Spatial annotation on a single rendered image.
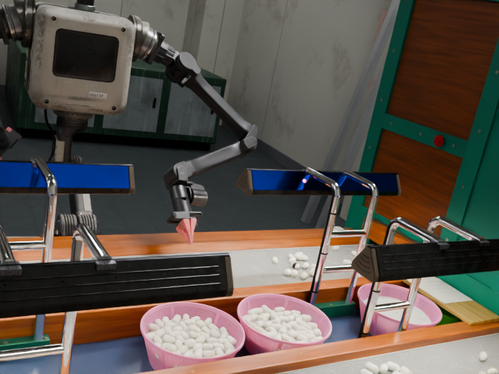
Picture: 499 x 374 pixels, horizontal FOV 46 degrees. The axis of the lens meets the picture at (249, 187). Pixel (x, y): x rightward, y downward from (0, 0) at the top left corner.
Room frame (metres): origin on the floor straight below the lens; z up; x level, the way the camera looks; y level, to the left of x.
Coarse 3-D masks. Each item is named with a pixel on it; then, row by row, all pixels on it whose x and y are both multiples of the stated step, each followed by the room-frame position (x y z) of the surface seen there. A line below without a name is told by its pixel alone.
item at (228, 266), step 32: (160, 256) 0.96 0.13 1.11; (192, 256) 0.99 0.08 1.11; (224, 256) 1.02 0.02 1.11; (0, 288) 0.80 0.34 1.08; (32, 288) 0.82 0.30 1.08; (64, 288) 0.84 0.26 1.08; (96, 288) 0.87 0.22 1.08; (128, 288) 0.90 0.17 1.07; (160, 288) 0.92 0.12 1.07; (192, 288) 0.96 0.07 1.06; (224, 288) 0.99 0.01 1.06
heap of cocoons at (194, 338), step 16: (160, 320) 1.38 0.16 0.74; (176, 320) 1.40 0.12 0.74; (192, 320) 1.41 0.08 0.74; (208, 320) 1.42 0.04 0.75; (160, 336) 1.32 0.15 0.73; (176, 336) 1.32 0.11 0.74; (192, 336) 1.34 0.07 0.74; (208, 336) 1.35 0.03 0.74; (224, 336) 1.36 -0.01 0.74; (176, 352) 1.24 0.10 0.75; (192, 352) 1.28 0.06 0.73; (208, 352) 1.27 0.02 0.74; (224, 352) 1.31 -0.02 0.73
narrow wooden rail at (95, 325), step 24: (240, 288) 1.61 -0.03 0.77; (264, 288) 1.64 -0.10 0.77; (288, 288) 1.68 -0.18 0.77; (336, 288) 1.75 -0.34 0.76; (408, 288) 1.93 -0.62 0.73; (96, 312) 1.33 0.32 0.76; (120, 312) 1.36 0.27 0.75; (144, 312) 1.40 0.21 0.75; (192, 312) 1.48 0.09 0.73; (0, 336) 1.21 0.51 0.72; (24, 336) 1.24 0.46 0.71; (48, 336) 1.27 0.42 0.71; (96, 336) 1.33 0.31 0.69; (120, 336) 1.37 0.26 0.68
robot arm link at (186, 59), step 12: (180, 60) 2.19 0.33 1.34; (192, 60) 2.24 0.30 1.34; (192, 72) 2.21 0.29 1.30; (180, 84) 2.25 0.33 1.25; (192, 84) 2.22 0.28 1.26; (204, 84) 2.24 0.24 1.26; (204, 96) 2.23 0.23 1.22; (216, 96) 2.24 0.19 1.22; (216, 108) 2.23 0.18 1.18; (228, 108) 2.25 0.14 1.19; (228, 120) 2.24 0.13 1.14; (240, 120) 2.25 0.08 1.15; (240, 132) 2.24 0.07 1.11; (252, 132) 2.24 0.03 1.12
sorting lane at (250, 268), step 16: (128, 256) 1.74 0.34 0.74; (144, 256) 1.76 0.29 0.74; (240, 256) 1.91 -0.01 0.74; (256, 256) 1.94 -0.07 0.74; (272, 256) 1.97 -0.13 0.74; (336, 256) 2.09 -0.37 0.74; (352, 256) 2.12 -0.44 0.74; (240, 272) 1.78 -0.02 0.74; (256, 272) 1.80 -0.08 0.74; (272, 272) 1.82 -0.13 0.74; (336, 272) 1.93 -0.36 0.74
